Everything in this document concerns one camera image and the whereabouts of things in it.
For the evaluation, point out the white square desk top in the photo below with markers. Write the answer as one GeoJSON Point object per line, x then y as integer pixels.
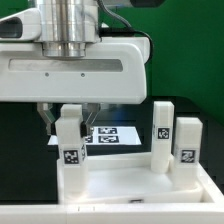
{"type": "Point", "coordinates": [123, 179]}

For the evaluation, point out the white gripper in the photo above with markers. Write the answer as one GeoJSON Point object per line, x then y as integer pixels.
{"type": "Point", "coordinates": [113, 71]}

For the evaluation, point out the white L-shaped fence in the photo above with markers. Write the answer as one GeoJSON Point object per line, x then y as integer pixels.
{"type": "Point", "coordinates": [132, 213]}

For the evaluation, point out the white flat base tag plate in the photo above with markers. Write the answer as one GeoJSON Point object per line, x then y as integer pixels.
{"type": "Point", "coordinates": [102, 135]}

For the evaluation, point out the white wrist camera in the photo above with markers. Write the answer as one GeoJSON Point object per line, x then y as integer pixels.
{"type": "Point", "coordinates": [21, 26]}

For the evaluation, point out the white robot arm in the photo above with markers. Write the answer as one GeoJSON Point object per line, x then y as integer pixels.
{"type": "Point", "coordinates": [74, 51]}

